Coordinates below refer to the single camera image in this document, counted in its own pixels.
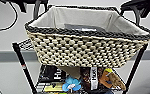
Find black wire shelf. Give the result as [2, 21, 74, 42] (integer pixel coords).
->
[12, 37, 149, 94]

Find black bag white print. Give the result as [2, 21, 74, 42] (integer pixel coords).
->
[37, 64, 67, 85]

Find blue plush toy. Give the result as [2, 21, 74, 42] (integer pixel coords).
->
[61, 75, 83, 94]

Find yellow plush toy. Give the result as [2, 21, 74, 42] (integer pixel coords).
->
[43, 84, 64, 93]

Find pale woven basket dark spots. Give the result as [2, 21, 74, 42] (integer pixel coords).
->
[23, 4, 150, 69]

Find brown plush toy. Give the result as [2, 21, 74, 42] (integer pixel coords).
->
[107, 70, 127, 92]

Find thin black cable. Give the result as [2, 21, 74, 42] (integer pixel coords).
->
[0, 2, 19, 33]

